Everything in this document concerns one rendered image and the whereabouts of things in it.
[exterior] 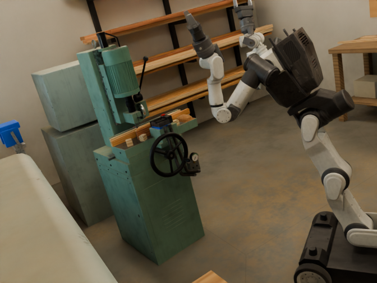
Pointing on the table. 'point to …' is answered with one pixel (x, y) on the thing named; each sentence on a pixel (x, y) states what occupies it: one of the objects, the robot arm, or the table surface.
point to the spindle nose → (130, 104)
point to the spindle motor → (120, 72)
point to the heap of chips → (184, 118)
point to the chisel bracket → (132, 117)
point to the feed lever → (141, 83)
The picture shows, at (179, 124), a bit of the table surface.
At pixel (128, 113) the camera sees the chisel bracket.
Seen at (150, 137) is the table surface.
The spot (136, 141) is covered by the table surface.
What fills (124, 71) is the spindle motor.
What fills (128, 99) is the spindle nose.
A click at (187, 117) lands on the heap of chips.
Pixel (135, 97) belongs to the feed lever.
